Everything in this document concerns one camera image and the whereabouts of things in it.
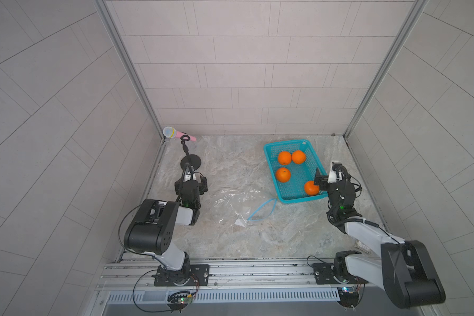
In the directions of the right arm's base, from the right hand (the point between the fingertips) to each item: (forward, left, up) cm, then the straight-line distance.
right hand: (327, 166), depth 85 cm
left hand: (+6, +61, -8) cm, 62 cm away
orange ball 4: (+13, +8, -9) cm, 18 cm away
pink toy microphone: (+13, +66, +14) cm, 69 cm away
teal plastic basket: (+12, +11, -13) cm, 21 cm away
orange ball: (-5, +7, -10) cm, 13 cm away
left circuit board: (-43, +61, -12) cm, 75 cm away
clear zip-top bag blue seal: (-13, +38, -6) cm, 41 cm away
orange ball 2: (+3, +18, -9) cm, 20 cm away
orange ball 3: (+14, +15, -10) cm, 23 cm away
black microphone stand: (+17, +64, -10) cm, 67 cm away
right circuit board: (-45, +2, -17) cm, 48 cm away
